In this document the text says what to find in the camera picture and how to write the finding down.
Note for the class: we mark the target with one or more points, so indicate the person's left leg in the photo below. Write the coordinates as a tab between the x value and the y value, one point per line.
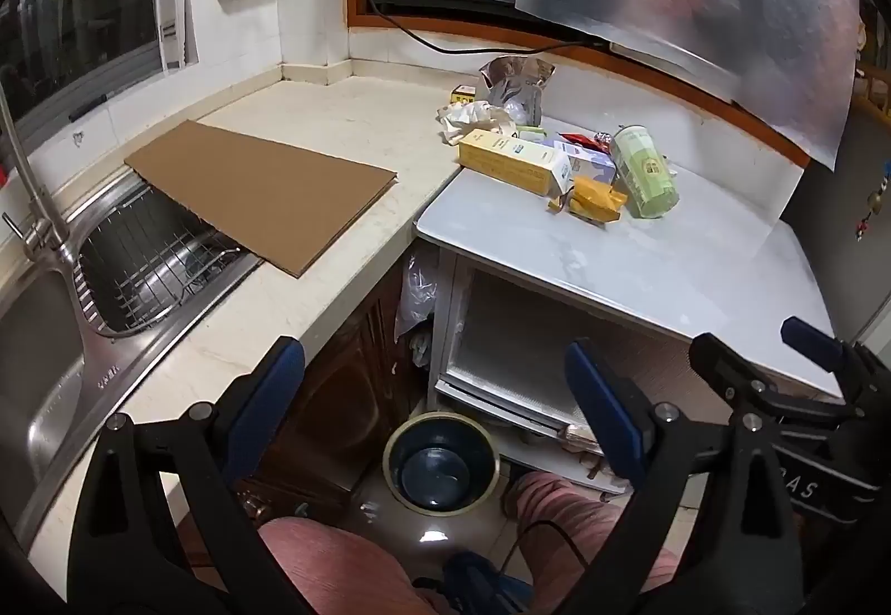
334	566

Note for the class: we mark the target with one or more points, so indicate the silver foil snack bag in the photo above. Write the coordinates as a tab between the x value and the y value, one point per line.
515	89

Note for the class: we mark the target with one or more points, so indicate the brown wooden window frame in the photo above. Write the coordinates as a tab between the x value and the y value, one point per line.
696	89

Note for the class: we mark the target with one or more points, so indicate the person's right leg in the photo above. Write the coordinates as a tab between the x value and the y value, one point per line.
564	510

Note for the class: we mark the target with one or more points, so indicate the person's leg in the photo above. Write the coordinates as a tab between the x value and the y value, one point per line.
334	566
564	510

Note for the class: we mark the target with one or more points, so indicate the brown wooden cabinet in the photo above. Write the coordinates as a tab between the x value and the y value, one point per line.
334	406

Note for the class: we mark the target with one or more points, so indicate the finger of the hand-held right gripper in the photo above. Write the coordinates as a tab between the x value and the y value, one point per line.
811	343
724	364

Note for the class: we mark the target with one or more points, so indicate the hanging ornament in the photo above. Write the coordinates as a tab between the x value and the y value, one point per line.
866	225

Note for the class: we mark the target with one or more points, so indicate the white plastic wall rack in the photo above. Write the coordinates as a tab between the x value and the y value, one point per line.
172	9

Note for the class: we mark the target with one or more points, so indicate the brown cardboard sheet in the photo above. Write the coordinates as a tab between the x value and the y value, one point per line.
257	190

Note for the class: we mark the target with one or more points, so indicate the orange yellow wrapper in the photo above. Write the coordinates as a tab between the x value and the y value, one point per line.
592	197

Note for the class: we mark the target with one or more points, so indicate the red snack wrapper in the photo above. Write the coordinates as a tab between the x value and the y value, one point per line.
578	140

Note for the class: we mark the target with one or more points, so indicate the stainless steel sink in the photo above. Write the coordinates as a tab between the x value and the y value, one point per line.
42	364

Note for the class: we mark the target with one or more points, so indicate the blue shoe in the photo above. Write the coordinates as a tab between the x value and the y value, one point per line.
480	584

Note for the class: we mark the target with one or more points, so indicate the white tissue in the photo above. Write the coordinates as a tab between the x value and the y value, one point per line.
473	117

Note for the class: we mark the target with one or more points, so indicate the white cabinet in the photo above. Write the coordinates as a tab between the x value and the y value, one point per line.
515	336

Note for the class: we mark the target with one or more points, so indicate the round dark trash bin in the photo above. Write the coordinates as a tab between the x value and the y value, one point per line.
438	476

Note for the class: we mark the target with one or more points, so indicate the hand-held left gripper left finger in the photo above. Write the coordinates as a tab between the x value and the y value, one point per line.
268	392

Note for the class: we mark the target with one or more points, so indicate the white purple packet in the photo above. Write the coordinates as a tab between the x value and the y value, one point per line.
592	166

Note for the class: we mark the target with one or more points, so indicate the steel faucet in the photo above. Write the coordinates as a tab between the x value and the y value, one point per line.
35	197

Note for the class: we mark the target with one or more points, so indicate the white green packet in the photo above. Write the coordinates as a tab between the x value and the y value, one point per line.
532	132

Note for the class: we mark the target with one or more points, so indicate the green paper cup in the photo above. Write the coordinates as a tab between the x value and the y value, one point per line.
644	169

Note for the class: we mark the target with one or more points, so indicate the yellow carton box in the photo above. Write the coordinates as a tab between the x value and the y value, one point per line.
508	159

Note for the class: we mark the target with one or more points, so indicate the small yellow black box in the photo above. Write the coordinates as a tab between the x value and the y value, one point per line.
463	95

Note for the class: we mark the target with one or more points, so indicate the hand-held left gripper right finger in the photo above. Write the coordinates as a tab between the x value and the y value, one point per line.
598	399

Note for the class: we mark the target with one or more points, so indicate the clear plastic bag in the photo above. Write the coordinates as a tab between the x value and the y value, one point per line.
416	295

